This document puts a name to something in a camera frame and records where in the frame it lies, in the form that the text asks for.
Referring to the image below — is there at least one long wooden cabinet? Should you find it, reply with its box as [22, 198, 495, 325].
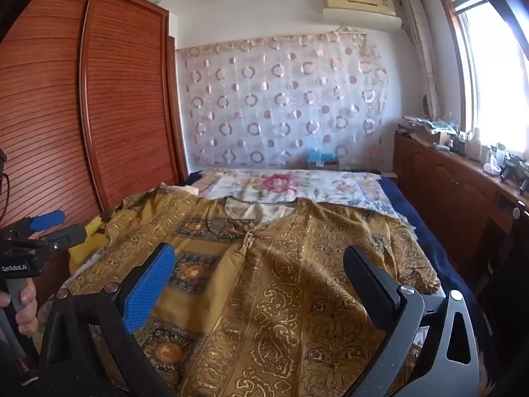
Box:
[392, 128, 529, 298]

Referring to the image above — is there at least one white air deflector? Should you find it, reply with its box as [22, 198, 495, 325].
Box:
[322, 7, 402, 31]

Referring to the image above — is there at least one teal patterned cloth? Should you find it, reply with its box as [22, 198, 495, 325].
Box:
[417, 118, 459, 131]

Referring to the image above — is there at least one golden patterned shirt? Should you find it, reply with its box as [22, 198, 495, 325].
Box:
[62, 188, 441, 397]

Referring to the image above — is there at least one open cardboard box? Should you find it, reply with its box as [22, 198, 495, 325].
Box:
[415, 124, 451, 145]

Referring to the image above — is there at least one navy blue blanket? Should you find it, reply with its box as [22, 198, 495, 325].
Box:
[378, 176, 488, 397]

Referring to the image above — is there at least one beige window curtain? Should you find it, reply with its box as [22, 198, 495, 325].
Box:
[400, 0, 441, 120]

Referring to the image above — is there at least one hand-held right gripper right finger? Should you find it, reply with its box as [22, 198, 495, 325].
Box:
[342, 246, 482, 397]

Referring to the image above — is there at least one blue floral white sheet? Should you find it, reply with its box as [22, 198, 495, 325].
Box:
[355, 198, 418, 232]

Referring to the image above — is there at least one pink floral blanket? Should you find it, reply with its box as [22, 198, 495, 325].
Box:
[194, 168, 385, 211]

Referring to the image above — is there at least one white bottle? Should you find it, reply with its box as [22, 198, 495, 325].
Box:
[469, 128, 483, 161]

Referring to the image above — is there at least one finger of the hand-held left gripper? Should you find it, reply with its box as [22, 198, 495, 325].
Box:
[8, 210, 67, 236]
[12, 223, 88, 257]

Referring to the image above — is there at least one brown wooden slatted wardrobe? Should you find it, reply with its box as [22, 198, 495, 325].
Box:
[0, 0, 188, 282]

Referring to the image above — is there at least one wooden framed window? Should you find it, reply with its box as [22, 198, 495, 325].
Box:
[438, 0, 529, 150]

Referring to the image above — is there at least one beige air conditioner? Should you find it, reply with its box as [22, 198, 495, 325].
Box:
[324, 0, 396, 11]

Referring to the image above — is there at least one person's left hand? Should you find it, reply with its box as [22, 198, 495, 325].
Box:
[0, 281, 40, 335]

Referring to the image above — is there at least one blue plastic bag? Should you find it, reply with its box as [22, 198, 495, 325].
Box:
[306, 148, 336, 168]

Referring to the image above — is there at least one sheer circle-patterned wall curtain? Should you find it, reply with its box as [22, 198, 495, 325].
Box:
[176, 29, 389, 170]

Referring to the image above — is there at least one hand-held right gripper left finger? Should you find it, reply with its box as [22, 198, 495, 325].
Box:
[37, 242, 178, 397]

